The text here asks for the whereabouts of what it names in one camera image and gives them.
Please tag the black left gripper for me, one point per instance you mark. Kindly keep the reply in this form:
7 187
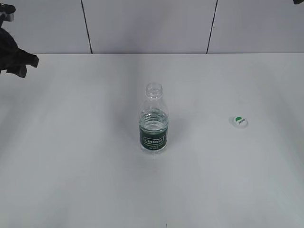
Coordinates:
13 59

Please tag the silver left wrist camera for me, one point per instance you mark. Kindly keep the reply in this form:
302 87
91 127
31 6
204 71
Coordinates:
7 12

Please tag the clear Cestbon water bottle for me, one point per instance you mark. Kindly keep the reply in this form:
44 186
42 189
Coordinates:
153 120

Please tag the white green bottle cap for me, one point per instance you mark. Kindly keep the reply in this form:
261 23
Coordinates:
239 122

